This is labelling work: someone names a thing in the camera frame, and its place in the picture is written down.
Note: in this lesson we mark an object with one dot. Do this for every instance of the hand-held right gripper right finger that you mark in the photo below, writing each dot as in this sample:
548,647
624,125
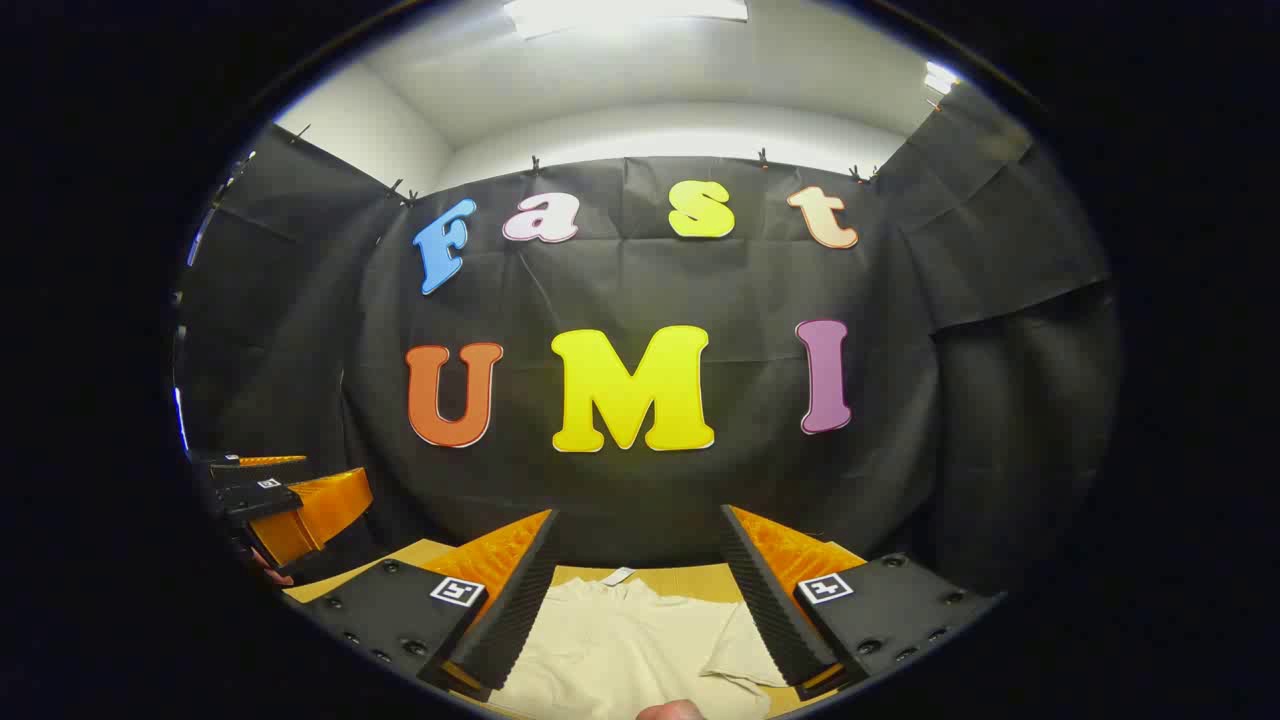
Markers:
765,610

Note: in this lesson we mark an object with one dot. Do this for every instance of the black backdrop cloth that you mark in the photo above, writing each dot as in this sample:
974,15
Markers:
750,300

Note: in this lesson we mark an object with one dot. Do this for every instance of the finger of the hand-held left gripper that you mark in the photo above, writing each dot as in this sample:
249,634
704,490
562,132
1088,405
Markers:
255,500
215,461

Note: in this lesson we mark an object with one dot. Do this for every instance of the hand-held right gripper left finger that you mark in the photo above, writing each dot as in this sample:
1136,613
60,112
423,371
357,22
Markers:
515,620

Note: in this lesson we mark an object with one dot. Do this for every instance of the large ceiling light panel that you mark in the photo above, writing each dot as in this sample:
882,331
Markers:
625,12

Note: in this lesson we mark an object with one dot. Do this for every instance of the small ceiling light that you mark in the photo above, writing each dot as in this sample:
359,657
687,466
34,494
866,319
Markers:
940,77

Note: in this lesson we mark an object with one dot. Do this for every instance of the cream knit sweater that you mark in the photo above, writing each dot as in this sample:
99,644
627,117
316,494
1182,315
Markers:
620,650

